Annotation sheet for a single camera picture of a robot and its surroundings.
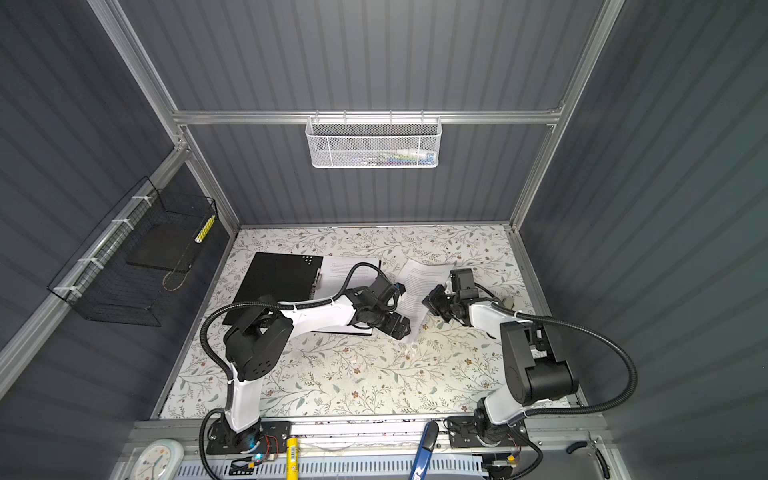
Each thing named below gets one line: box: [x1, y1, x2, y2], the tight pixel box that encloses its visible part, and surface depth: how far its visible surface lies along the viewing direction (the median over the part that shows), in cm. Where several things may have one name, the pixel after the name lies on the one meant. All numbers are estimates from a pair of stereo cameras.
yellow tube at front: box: [286, 437, 299, 480], surface depth 71 cm
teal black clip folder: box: [222, 252, 323, 325], surface depth 110 cm
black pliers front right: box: [566, 431, 611, 479], surface depth 74 cm
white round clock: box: [130, 439, 185, 480], surface depth 70 cm
